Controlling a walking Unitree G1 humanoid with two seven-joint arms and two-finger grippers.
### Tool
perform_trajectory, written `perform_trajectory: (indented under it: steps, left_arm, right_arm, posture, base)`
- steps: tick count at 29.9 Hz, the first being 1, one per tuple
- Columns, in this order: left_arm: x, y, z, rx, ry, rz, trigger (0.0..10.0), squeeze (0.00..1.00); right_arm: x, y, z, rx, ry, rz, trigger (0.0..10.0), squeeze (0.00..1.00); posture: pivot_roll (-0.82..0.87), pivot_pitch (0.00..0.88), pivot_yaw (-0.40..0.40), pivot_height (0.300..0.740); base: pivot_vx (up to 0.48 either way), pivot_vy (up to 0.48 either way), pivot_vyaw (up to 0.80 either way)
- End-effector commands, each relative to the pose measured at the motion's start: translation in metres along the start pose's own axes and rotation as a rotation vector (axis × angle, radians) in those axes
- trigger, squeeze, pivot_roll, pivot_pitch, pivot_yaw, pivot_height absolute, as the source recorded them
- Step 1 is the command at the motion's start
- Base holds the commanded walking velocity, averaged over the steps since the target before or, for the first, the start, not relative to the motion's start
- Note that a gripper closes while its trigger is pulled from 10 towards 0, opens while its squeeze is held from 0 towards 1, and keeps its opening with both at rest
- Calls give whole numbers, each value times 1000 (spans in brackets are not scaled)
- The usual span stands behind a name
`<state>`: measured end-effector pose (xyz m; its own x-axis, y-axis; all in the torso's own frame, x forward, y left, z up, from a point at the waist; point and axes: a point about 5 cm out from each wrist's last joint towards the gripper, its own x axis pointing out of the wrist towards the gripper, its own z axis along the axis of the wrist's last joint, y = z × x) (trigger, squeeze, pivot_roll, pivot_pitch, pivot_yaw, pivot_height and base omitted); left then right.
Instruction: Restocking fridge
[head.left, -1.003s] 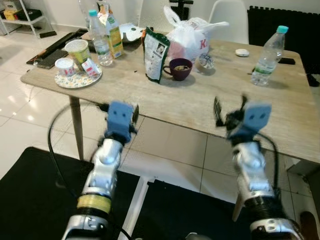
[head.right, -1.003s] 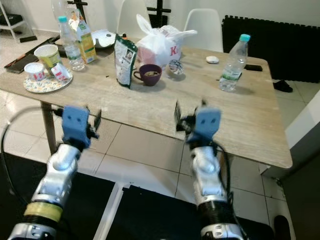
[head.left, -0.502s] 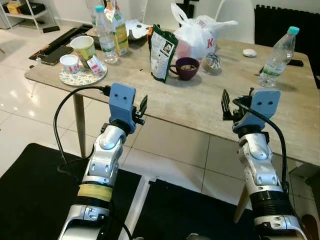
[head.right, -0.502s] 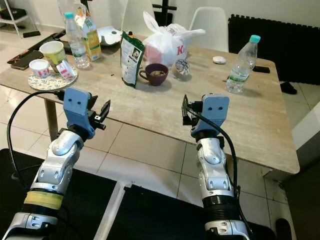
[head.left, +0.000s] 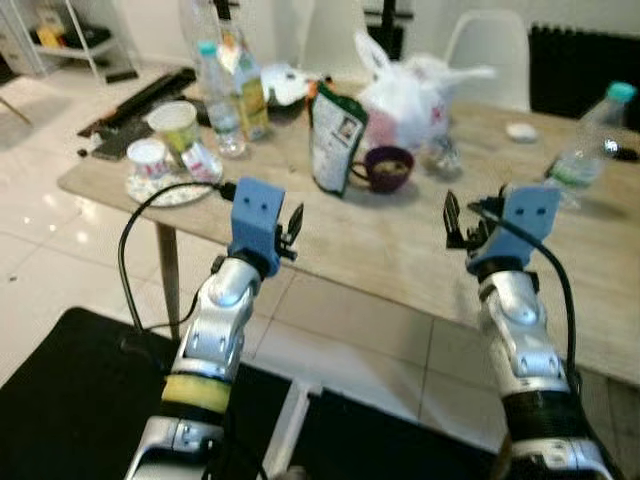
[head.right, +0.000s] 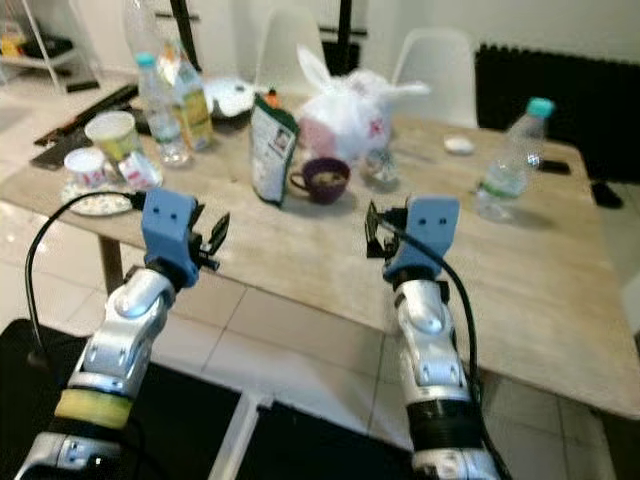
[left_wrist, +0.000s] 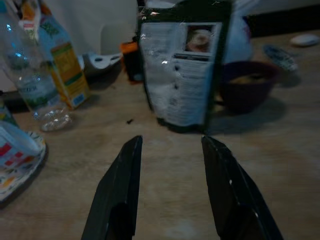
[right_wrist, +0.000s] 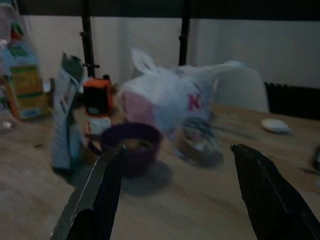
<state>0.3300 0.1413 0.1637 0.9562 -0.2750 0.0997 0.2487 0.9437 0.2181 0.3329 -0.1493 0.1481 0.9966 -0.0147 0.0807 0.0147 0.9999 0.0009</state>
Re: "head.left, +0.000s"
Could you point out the purple mug with food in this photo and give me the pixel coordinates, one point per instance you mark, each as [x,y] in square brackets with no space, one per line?
[390,172]

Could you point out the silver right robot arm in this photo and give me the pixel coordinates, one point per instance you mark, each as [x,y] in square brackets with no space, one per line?
[522,330]

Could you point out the small clear glass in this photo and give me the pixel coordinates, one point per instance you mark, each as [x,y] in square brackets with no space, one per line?
[443,158]

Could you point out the light wooden dining table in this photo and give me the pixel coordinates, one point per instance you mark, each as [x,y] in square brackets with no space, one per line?
[400,250]

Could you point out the green white snack bag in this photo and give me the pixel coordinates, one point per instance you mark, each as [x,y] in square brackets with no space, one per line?
[332,140]

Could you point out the small white round dish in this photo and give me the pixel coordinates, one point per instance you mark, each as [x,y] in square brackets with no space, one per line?
[521,132]

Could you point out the red white small packet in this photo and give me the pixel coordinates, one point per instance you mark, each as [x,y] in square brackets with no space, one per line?
[203,162]

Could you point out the knotted white plastic bag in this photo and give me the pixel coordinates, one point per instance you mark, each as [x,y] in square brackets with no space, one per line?
[410,95]

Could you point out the green-label water bottle teal cap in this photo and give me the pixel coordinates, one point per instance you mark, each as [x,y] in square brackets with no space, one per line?
[585,150]

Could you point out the yellow-label drink bottle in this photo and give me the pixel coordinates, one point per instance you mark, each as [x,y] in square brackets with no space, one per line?
[252,100]

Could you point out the slim water bottle teal cap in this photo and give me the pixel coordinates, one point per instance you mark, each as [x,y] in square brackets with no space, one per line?
[222,110]

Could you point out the small orange object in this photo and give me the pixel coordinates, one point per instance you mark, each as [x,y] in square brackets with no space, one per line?
[312,86]

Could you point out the patterned white plate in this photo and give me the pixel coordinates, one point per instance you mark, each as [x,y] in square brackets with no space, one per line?
[150,192]

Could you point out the green yellow paper cup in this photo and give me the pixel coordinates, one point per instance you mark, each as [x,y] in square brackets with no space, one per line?
[175,125]

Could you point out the small red white cup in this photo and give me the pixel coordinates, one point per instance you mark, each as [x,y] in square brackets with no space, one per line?
[148,160]

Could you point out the small black phone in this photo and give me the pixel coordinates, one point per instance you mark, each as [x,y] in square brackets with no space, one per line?
[625,154]

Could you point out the white plastic chair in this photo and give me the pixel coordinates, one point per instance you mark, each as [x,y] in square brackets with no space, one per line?
[335,35]
[490,55]

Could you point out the white floor bar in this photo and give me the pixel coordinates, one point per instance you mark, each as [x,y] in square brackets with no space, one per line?
[290,430]

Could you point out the black radiator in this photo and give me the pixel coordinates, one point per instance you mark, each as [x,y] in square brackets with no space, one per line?
[580,65]

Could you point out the long black bars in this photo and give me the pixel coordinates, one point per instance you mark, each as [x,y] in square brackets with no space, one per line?
[135,110]

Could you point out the black upright pole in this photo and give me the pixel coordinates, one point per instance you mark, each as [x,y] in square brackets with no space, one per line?
[390,25]

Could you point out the large clear plastic bottle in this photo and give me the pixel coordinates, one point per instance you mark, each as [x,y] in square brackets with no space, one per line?
[203,22]

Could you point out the black floor mat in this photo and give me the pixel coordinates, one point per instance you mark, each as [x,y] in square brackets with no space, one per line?
[70,400]

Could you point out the pale left wrist camera mount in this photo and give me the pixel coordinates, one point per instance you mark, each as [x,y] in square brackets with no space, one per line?
[255,220]

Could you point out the pale wrist camera mount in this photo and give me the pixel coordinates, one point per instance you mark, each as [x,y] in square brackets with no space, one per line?
[255,220]
[525,225]

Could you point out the pale right wrist camera mount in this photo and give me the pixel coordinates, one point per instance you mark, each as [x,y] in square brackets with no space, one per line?
[525,225]

